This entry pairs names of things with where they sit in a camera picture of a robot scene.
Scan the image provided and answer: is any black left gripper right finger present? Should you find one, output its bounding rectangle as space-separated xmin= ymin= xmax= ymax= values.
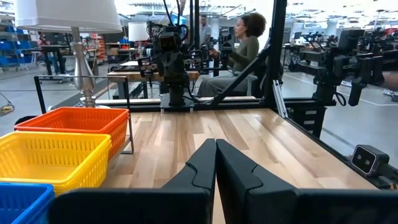
xmin=216 ymin=139 xmax=298 ymax=224

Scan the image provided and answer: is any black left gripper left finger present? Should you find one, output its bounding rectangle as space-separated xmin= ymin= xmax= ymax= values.
xmin=161 ymin=139 xmax=218 ymax=224

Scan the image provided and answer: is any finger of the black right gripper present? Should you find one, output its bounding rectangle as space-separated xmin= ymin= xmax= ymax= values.
xmin=174 ymin=52 xmax=188 ymax=84
xmin=160 ymin=52 xmax=175 ymax=84

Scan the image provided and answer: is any yellow plastic basket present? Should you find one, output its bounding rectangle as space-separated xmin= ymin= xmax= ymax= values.
xmin=0 ymin=135 xmax=113 ymax=192
xmin=0 ymin=131 xmax=113 ymax=188
xmin=0 ymin=139 xmax=113 ymax=197

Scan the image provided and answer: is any blue plastic basket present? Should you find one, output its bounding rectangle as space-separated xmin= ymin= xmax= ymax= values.
xmin=0 ymin=186 xmax=56 ymax=224
xmin=0 ymin=185 xmax=56 ymax=224
xmin=0 ymin=182 xmax=56 ymax=224

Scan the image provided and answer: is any person's forearm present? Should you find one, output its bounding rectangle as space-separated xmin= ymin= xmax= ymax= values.
xmin=381 ymin=70 xmax=398 ymax=92

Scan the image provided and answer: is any wooden workbench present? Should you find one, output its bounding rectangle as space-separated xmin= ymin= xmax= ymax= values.
xmin=106 ymin=60 xmax=200 ymax=101

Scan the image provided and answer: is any person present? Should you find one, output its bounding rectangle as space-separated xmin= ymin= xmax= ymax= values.
xmin=195 ymin=12 xmax=269 ymax=98
xmin=198 ymin=14 xmax=213 ymax=60

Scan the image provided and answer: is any white shade silver table lamp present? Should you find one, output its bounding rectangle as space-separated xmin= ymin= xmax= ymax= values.
xmin=14 ymin=0 xmax=123 ymax=109

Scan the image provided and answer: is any blue storage bin rack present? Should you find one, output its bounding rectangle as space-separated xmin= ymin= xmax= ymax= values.
xmin=0 ymin=24 xmax=35 ymax=73

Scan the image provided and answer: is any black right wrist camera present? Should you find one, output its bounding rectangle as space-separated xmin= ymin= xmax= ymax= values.
xmin=156 ymin=26 xmax=182 ymax=53

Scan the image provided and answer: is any black aluminium rig frame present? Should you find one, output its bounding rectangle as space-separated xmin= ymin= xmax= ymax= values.
xmin=93 ymin=0 xmax=398 ymax=190

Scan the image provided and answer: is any silver metal bracket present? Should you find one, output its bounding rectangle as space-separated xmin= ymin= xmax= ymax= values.
xmin=272 ymin=78 xmax=289 ymax=119

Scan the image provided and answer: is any table-level camera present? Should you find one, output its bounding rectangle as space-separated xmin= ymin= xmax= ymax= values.
xmin=350 ymin=144 xmax=391 ymax=176

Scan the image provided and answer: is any yellow extension cable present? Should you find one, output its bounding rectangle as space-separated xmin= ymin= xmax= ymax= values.
xmin=0 ymin=92 xmax=16 ymax=116

